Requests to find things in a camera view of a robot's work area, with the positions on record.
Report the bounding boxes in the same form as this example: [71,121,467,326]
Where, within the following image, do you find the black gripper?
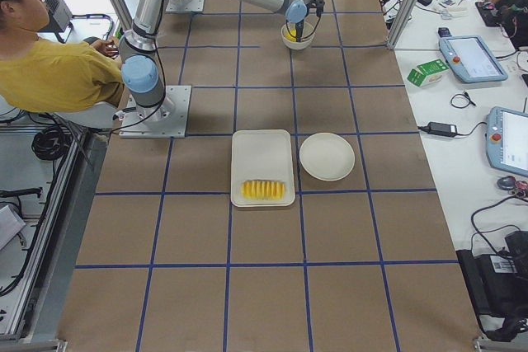
[295,20,304,37]

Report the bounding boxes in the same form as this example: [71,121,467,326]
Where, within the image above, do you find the white ceramic bowl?
[280,22,315,50]

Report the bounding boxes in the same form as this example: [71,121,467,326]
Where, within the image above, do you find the yellow lemon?
[285,31,297,42]

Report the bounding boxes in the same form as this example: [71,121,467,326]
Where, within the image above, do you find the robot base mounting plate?
[118,85,191,138]

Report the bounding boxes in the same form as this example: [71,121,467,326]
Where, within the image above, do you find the green white carton box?
[407,59,449,87]

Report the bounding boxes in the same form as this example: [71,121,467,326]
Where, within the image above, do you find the round cream plate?
[299,133,356,181]

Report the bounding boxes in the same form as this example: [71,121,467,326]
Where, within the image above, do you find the rectangular cream tray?
[231,129,295,208]

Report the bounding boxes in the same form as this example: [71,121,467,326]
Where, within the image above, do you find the black laptop power brick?
[427,122,458,138]

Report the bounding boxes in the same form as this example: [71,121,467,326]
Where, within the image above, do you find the sliced yellow corn toy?
[241,180,285,200]

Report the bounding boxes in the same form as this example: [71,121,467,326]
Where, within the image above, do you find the upper teach pendant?
[438,35,508,83]

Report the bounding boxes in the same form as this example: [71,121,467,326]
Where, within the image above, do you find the teach pendant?
[438,35,508,83]
[485,106,528,176]

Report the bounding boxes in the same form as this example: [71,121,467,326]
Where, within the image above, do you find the lower teach pendant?
[485,106,528,176]

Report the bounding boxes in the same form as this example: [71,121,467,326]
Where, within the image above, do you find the person in yellow shirt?
[1,0,124,113]

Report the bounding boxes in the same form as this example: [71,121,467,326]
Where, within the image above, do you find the aluminium frame post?
[385,0,430,51]

